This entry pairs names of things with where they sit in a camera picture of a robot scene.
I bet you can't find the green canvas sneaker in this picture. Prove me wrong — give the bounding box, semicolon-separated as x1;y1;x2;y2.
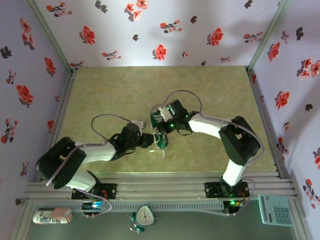
149;104;170;150

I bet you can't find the teal alarm clock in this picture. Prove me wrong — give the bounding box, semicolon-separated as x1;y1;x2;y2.
128;204;159;235

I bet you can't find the left controller circuit board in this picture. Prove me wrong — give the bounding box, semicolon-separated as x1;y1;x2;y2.
81;199;106;211

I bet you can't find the controller circuit board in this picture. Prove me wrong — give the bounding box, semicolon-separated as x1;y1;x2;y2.
81;199;106;211
223;199;245;209

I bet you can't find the right controller circuit board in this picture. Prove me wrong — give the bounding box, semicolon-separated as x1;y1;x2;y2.
223;199;245;209

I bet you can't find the printed white red tin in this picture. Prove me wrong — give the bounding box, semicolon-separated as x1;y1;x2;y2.
32;206;74;225

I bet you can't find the light blue desk calculator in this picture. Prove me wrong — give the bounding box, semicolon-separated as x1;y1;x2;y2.
257;194;294;227

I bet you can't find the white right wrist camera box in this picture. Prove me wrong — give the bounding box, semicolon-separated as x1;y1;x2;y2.
158;105;173;123

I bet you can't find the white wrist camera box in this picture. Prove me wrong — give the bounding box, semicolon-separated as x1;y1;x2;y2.
131;120;148;131
158;105;173;123

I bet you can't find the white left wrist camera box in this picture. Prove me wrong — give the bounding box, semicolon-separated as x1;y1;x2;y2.
131;120;148;131

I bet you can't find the grey right arm cable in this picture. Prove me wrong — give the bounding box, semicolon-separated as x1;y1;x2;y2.
161;89;265;217

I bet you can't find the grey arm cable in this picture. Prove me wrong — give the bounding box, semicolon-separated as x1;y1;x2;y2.
46;113;113;218
161;89;265;217

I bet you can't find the grey left arm cable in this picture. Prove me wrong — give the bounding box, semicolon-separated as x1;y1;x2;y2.
46;113;113;218

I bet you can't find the grey aluminium base rail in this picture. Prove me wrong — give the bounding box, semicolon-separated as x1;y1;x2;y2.
23;171;300;201

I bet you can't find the grey slotted cable duct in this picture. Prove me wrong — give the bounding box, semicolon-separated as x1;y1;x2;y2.
33;201;225;213

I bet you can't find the grey aluminium side rail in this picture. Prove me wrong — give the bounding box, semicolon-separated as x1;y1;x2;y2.
246;67;287;179
38;71;77;182

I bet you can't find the grey aluminium corner post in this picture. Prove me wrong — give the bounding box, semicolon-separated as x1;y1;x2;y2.
26;0;76;74
246;0;293;74

